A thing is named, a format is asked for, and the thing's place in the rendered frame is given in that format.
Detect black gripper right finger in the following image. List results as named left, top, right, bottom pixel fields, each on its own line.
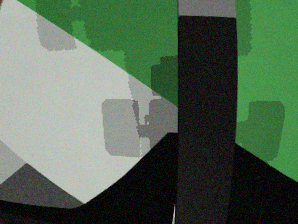
left=226, top=144, right=298, bottom=224

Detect red putter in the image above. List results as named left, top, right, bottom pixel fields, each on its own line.
left=174, top=0, right=238, bottom=224

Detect green flat mat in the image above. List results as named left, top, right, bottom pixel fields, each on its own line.
left=19, top=0, right=298, bottom=181

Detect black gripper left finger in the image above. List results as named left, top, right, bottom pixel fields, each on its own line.
left=0, top=132, right=177, bottom=224

